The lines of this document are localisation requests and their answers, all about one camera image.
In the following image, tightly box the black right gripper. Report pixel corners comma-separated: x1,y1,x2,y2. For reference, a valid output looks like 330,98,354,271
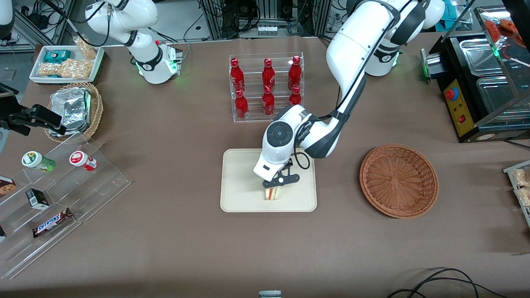
0,104,63,136

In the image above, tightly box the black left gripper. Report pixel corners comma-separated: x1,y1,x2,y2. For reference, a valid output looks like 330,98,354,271
263,159,300,191

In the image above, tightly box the cream rectangular tray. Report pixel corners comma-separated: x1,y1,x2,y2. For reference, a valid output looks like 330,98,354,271
220,148,317,213

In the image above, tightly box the light wicker basket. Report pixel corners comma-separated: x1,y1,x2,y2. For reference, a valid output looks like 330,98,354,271
45,82,104,144

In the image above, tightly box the round brown wicker basket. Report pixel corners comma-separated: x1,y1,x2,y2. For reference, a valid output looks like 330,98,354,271
359,143,439,219

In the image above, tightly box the aluminium foil food container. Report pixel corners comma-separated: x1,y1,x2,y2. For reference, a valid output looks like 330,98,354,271
48,87,92,138

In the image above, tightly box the green lidded drink cup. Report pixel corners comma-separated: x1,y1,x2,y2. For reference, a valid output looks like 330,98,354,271
22,151,56,173

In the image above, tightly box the white plastic bin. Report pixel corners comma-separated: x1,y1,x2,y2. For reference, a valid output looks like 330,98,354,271
29,45,105,84

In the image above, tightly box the large clear bag of nuts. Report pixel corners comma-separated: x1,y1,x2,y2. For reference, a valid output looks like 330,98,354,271
38,59,94,79

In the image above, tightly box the red lidded drink cup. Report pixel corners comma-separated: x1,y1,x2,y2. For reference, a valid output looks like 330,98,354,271
69,151,98,171

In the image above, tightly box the teal snack packet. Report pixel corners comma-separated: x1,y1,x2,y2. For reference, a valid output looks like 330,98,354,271
43,50,72,63

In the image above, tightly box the small clear bag of nuts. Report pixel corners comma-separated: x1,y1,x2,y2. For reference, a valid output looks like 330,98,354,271
74,35,98,60

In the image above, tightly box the brown cookie box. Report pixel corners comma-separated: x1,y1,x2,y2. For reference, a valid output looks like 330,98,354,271
0,176,17,198

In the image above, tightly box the small black carton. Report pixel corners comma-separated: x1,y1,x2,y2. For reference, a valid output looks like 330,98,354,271
26,188,50,210

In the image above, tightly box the clear acrylic stepped shelf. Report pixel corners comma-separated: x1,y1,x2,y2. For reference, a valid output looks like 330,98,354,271
0,138,131,280

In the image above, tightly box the clear acrylic bottle rack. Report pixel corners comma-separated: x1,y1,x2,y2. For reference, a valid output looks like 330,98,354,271
229,52,304,123

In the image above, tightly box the black power adapter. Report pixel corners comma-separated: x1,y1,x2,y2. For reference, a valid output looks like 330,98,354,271
25,14,48,29

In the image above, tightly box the snickers chocolate bar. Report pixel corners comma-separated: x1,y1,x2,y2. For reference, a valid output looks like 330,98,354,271
32,208,74,238

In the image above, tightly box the steel side drawer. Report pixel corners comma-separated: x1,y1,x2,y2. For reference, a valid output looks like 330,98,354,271
420,48,443,84

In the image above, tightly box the yellow control panel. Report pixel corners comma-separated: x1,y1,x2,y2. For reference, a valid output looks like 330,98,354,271
443,79,476,138

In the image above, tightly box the black food warmer case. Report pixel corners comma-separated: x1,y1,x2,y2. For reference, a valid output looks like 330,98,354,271
420,4,530,143

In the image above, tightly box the steel warmer pan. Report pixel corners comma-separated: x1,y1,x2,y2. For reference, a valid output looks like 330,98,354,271
475,76,530,120
459,38,502,77

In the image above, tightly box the teal paper box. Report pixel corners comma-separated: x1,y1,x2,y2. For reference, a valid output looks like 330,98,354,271
444,9,468,30

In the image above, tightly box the red food in warmer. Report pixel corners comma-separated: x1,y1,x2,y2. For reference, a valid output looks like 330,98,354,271
484,18,525,48

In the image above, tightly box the aluminium frame rack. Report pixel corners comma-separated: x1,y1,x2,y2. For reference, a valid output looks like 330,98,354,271
200,0,332,40

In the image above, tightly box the black floor cable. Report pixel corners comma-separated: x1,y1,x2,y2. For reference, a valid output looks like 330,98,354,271
387,268,510,298

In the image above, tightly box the grey wire snack rack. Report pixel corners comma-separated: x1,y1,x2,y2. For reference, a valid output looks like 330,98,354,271
503,161,530,228

